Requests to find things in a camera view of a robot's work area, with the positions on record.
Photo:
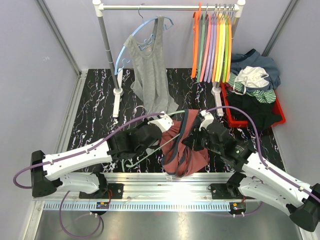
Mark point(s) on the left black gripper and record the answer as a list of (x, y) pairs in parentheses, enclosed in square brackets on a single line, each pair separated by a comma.
[(137, 127)]

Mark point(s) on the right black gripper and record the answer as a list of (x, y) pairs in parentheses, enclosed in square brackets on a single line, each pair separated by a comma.
[(192, 141)]

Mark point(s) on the mint green hanger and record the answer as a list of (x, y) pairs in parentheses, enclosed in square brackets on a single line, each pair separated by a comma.
[(129, 166)]

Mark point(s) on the red tank top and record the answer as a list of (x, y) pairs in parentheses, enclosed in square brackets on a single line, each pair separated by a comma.
[(179, 159)]

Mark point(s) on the grey tank top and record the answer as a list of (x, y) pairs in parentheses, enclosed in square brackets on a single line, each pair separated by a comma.
[(150, 75)]

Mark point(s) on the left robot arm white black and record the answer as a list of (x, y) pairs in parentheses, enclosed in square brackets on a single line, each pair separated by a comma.
[(55, 172)]

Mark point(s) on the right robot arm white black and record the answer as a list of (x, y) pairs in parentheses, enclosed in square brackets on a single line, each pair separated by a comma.
[(257, 178)]

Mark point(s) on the purple hanger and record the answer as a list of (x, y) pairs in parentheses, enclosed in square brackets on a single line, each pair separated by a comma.
[(212, 42)]

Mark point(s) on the orange-yellow hanger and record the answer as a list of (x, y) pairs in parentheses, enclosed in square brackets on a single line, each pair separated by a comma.
[(216, 47)]

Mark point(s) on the lime green hanger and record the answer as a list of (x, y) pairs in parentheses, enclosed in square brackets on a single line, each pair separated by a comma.
[(226, 49)]

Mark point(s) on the yellow hanger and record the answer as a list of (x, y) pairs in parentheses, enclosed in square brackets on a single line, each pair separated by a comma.
[(221, 47)]

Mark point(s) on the white metal clothes rack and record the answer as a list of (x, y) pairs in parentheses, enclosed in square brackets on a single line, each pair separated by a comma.
[(116, 72)]

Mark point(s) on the black garment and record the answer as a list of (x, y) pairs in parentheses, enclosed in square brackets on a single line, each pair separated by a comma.
[(264, 115)]

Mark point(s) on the green striped garment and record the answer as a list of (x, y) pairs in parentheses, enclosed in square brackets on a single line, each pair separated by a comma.
[(262, 96)]

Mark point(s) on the red plastic bin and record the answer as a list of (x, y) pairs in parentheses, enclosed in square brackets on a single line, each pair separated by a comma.
[(234, 123)]

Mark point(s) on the white garment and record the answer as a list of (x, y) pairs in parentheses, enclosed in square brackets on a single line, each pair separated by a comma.
[(251, 79)]

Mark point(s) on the blue grey garment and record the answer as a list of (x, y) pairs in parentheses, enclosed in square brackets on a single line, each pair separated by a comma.
[(254, 59)]

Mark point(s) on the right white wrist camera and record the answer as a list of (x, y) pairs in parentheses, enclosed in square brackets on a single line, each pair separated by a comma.
[(206, 118)]

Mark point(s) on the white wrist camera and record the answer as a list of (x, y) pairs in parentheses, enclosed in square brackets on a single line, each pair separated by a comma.
[(164, 122), (206, 118)]

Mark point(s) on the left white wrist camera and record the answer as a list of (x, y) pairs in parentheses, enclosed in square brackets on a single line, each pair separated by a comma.
[(164, 122)]

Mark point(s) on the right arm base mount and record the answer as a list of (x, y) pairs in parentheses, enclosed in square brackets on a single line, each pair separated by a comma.
[(219, 191)]

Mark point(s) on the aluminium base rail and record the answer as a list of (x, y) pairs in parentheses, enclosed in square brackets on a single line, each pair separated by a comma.
[(160, 191)]

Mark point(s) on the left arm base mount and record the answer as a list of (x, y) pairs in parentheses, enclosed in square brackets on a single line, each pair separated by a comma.
[(114, 191)]

